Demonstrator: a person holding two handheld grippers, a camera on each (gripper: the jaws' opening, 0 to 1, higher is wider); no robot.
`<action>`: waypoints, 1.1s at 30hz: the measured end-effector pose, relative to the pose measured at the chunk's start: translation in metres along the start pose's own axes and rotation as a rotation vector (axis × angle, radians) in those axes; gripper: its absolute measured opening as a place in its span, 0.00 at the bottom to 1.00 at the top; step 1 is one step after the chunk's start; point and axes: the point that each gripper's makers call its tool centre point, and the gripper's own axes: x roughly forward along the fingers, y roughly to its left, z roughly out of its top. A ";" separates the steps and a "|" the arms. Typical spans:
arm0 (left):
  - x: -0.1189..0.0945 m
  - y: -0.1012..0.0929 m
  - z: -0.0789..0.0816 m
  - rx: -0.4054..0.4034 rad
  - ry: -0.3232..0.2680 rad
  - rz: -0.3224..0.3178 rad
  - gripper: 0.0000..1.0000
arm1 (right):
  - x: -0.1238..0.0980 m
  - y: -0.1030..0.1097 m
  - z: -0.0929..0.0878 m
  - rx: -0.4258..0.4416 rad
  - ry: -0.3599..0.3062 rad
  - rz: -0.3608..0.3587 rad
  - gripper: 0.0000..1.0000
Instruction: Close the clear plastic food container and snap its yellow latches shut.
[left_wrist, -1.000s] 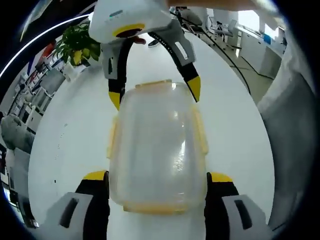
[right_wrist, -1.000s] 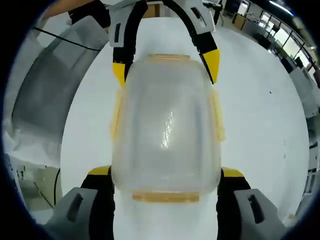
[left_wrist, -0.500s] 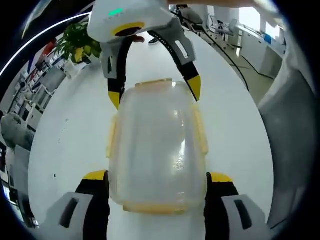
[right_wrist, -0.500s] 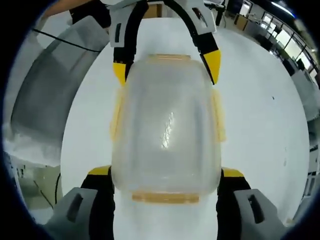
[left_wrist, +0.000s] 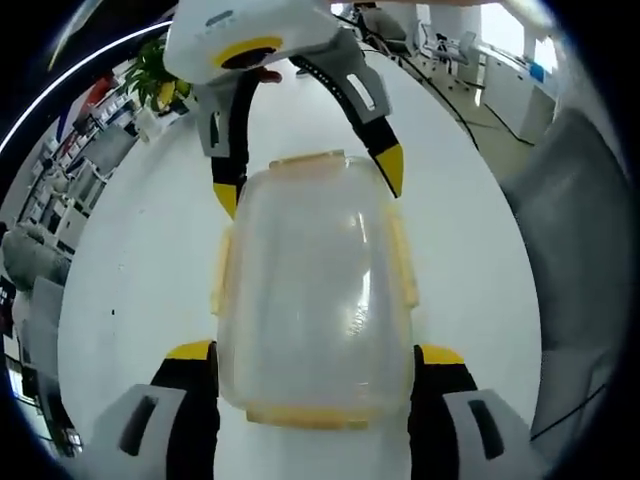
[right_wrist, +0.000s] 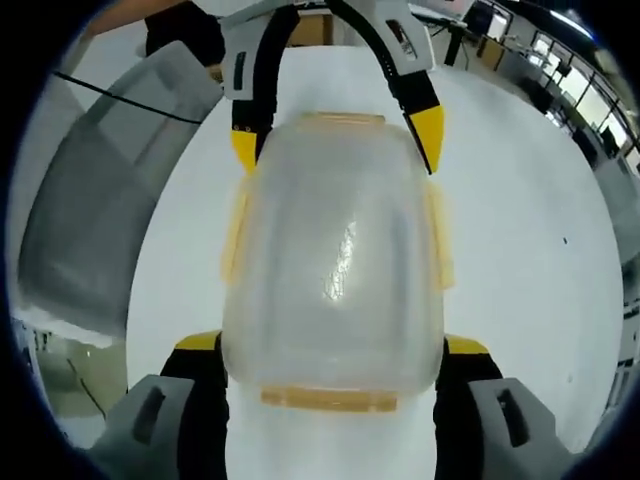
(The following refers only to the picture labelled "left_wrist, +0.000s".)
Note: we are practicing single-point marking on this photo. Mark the grey mesh office chair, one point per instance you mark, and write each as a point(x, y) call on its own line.
point(575, 260)

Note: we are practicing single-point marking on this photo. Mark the shelves with white boxes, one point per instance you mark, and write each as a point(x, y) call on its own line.
point(65, 165)

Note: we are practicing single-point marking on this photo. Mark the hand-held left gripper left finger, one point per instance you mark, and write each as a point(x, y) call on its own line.
point(165, 420)

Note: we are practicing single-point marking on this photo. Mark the clear box with yellow buckles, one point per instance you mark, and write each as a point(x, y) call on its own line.
point(315, 280)

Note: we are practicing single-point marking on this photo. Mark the green potted plant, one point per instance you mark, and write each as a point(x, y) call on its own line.
point(150, 70)

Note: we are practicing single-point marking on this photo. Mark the white office chair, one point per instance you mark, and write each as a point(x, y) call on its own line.
point(450, 52)

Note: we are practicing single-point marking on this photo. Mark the small clear container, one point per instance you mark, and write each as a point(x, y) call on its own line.
point(152, 125)

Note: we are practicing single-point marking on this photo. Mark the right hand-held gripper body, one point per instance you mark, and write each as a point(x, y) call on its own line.
point(235, 30)

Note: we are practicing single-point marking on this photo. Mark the white low cabinets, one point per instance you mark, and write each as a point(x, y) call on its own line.
point(515, 95)

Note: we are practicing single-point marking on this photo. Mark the curved ceiling light strip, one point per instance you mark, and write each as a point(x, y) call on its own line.
point(75, 85)

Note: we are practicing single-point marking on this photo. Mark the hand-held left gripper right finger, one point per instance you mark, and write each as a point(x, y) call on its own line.
point(460, 425)

